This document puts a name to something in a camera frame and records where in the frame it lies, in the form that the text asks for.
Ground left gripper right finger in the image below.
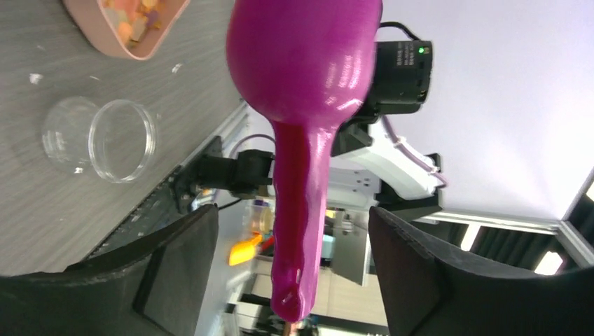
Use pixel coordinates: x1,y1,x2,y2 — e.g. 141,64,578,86
368,207,593,335

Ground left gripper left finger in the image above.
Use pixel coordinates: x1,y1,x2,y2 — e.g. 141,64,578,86
1,205,219,335

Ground magenta plastic scoop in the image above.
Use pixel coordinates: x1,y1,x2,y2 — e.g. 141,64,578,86
226,0,382,323

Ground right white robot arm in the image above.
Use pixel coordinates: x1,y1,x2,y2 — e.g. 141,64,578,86
198,38,446,221

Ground pink tray popsicle candies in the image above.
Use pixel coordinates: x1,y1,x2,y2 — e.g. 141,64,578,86
63,0,190,61

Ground clear round plastic jar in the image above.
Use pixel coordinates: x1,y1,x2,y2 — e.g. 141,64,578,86
41,97,158,183

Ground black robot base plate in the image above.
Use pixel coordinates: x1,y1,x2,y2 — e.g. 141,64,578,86
86,136,223,259

